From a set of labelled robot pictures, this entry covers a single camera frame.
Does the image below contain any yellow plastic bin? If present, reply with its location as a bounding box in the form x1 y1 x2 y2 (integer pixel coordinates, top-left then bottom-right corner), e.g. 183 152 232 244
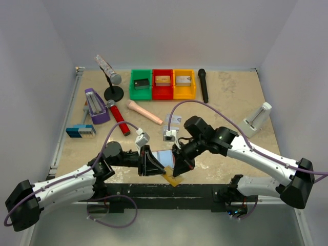
173 69 196 100

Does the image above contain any grey orange small tool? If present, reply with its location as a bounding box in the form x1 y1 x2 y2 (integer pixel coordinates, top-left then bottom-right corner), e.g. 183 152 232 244
81 101 89 125

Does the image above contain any blue grey block tool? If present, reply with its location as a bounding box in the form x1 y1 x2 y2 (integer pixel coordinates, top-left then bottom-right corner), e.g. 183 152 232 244
66 125 96 138

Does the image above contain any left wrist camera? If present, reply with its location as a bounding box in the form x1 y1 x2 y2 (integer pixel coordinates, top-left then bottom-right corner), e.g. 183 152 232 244
135 128 150 154

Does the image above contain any purple metronome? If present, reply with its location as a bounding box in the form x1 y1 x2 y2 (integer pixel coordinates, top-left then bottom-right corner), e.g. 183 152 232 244
85 88 110 125

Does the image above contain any black card in green bin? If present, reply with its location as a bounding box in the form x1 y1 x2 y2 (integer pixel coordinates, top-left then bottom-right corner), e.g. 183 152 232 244
134 78 150 90

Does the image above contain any glitter microphone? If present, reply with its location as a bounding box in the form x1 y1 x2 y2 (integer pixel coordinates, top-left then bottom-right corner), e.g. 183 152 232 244
95 55 121 85

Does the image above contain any black microphone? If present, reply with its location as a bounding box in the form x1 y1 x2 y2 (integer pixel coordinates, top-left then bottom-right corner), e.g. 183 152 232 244
198 68 209 104

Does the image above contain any aluminium frame rail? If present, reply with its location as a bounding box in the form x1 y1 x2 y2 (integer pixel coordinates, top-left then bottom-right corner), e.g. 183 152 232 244
20 67 85 246

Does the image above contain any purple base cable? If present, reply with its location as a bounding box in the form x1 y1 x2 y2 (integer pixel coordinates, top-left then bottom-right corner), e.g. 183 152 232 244
86 194 139 228

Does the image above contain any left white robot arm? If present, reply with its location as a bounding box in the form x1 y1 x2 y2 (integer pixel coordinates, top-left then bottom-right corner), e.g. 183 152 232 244
5 141 173 232

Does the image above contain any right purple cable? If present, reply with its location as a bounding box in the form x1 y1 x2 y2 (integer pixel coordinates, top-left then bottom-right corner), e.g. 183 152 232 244
168 100 328 184

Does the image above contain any red plastic bin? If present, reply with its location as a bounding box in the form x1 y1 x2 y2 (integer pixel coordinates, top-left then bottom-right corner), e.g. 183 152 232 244
152 69 174 100

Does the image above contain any black microphone stand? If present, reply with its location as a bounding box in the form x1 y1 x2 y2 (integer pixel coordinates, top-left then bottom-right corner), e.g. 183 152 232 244
104 75 124 102

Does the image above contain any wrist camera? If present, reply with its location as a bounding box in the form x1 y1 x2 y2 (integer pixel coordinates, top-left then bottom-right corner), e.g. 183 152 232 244
163 129 181 149
135 128 150 154

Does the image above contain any tan card in red bin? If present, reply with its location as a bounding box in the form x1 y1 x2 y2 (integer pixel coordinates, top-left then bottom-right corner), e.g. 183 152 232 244
155 75 171 87

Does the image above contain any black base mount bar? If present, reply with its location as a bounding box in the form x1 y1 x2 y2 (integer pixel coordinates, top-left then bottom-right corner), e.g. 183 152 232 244
89 183 257 213

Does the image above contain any red microphone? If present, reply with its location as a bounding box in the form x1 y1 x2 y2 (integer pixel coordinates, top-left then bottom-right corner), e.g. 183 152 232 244
107 99 131 136

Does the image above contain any green plastic bin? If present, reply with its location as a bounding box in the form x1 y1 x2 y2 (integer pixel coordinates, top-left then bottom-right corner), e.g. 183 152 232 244
129 69 152 100

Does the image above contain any pink microphone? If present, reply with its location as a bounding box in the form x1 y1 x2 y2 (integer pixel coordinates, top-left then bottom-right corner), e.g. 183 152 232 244
126 99 163 125

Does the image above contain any gold credit card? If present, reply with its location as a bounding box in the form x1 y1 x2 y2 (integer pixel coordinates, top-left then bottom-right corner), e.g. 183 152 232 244
162 166 184 187

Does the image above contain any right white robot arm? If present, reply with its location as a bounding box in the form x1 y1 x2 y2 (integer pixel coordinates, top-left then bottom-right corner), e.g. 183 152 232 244
172 116 314 209

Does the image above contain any silver VIP card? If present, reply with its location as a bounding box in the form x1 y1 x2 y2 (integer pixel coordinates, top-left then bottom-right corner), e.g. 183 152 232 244
165 114 182 125
162 125 179 133

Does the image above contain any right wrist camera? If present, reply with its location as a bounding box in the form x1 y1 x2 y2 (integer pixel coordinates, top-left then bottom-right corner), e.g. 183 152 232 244
163 129 181 149

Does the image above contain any red leather card holder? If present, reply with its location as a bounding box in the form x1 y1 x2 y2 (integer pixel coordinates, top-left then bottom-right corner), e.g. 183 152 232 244
152 150 174 168

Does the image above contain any silver card in yellow bin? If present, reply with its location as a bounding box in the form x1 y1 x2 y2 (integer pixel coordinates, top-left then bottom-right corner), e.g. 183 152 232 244
176 76 192 87

